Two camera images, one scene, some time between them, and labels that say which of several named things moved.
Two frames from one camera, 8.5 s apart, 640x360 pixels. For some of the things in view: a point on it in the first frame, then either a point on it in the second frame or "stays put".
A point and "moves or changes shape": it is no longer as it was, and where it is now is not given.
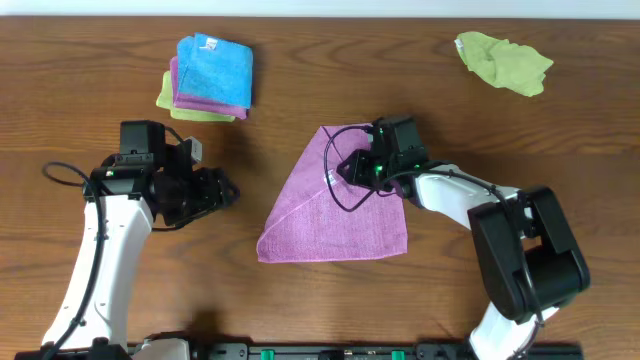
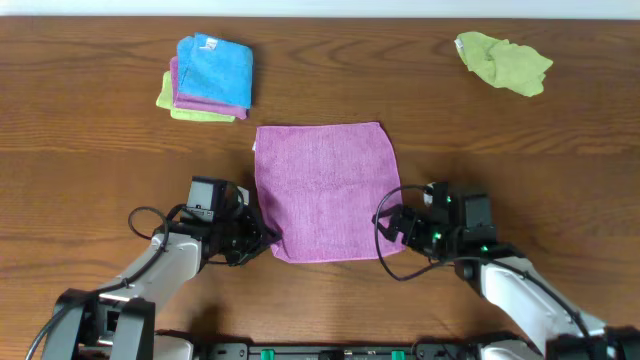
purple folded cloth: (198, 104) stays put
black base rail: (354, 351) stays put
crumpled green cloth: (511, 66) stays put
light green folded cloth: (166, 100) stays put
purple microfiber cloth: (322, 215) moves or changes shape
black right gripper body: (373, 171) -> (433, 239)
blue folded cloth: (213, 69) stays put
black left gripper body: (209, 188) -> (251, 235)
